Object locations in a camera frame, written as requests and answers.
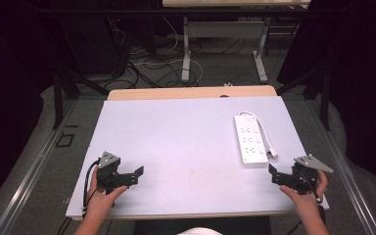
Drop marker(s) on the white table mat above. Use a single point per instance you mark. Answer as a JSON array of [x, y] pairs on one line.
[[182, 150]]

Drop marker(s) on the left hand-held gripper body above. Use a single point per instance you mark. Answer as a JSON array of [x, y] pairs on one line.
[[108, 166]]

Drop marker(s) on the wooden table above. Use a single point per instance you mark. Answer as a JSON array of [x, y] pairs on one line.
[[189, 92]]

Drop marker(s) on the aluminium floor rail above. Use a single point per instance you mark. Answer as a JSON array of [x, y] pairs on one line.
[[29, 176], [349, 176]]

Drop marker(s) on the white-legged desk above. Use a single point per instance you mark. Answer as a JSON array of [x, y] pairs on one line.
[[225, 29]]

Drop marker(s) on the person's left hand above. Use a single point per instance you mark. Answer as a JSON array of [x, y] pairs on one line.
[[102, 199]]

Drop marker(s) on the black metal stand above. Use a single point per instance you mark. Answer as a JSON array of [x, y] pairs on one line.
[[319, 91], [62, 88]]

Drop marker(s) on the white power strip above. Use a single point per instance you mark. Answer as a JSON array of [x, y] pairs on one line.
[[264, 132], [250, 140]]

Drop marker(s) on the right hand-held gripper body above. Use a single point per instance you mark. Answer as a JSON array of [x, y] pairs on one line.
[[306, 169]]

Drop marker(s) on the person's right hand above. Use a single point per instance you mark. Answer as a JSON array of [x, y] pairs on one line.
[[302, 199]]

